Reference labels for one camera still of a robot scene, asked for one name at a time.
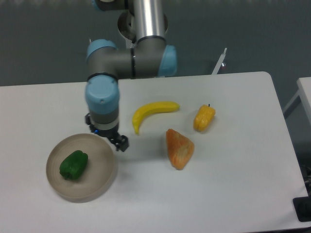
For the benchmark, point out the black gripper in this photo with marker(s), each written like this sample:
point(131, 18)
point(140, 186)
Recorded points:
point(119, 141)

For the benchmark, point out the green toy bell pepper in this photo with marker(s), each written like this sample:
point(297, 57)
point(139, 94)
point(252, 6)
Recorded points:
point(73, 165)

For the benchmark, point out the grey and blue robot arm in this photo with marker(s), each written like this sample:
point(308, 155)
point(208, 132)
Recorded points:
point(150, 56)

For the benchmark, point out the beige round plate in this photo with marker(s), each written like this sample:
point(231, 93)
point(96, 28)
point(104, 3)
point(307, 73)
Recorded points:
point(98, 175)

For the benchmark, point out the yellow toy bell pepper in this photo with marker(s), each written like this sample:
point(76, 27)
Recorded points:
point(203, 118)

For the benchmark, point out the yellow toy banana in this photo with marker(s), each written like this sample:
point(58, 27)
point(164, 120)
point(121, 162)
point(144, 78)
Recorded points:
point(152, 108)

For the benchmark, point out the orange toy bread wedge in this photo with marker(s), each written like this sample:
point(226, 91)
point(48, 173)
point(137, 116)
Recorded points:
point(180, 149)

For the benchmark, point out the white side table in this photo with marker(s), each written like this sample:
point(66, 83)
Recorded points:
point(303, 96)

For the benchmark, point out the black box at table edge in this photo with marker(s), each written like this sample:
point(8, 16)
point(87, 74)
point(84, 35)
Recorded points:
point(302, 207)

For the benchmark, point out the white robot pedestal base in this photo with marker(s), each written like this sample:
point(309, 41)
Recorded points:
point(126, 27)

